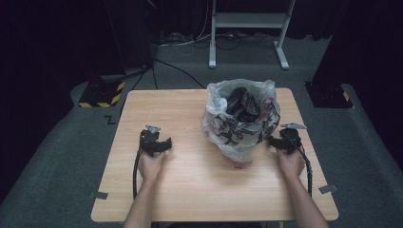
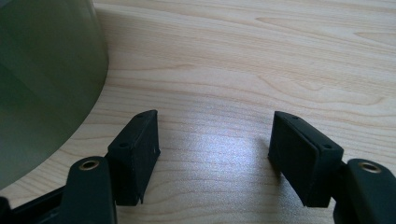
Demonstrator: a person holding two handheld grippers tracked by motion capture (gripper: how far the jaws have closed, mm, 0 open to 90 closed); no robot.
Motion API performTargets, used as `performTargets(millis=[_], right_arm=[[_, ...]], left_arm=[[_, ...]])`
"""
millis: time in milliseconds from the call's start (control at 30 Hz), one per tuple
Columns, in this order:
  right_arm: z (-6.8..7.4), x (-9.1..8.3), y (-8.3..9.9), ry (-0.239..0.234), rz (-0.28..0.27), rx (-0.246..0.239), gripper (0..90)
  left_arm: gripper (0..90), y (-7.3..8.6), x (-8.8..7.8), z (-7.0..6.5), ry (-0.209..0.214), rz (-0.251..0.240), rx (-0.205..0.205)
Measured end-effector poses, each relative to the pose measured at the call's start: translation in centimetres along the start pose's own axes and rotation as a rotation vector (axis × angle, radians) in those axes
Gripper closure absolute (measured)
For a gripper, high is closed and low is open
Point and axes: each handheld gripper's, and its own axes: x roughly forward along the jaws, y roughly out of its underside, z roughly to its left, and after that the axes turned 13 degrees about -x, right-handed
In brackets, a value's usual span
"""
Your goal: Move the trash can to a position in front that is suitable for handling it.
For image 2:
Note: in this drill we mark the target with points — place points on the olive green round container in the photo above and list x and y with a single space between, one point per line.
46 87

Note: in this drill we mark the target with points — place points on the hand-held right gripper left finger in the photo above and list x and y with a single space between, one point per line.
132 161

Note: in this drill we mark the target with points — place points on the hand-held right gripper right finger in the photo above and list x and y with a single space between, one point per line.
303 161

